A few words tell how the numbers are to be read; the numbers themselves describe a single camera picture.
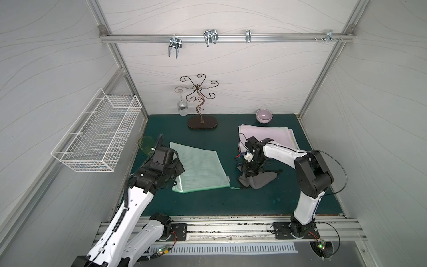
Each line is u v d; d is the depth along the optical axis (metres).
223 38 0.79
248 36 0.78
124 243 0.40
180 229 0.75
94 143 0.68
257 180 0.88
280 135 1.08
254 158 0.78
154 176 0.49
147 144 0.88
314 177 0.50
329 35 0.77
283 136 1.08
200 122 1.15
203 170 0.87
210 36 0.77
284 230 0.73
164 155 0.54
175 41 0.78
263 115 1.18
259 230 0.75
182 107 0.96
